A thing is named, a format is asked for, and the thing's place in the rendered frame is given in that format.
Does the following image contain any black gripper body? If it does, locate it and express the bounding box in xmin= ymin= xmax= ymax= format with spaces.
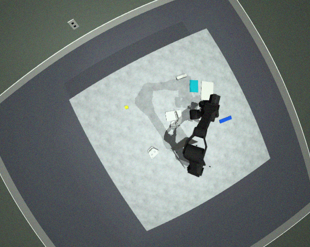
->
xmin=190 ymin=110 xmax=219 ymax=119

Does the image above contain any cyan flat plate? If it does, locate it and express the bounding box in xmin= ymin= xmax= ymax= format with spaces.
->
xmin=190 ymin=80 xmax=198 ymax=92

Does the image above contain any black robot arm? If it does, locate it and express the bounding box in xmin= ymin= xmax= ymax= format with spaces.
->
xmin=183 ymin=94 xmax=220 ymax=177

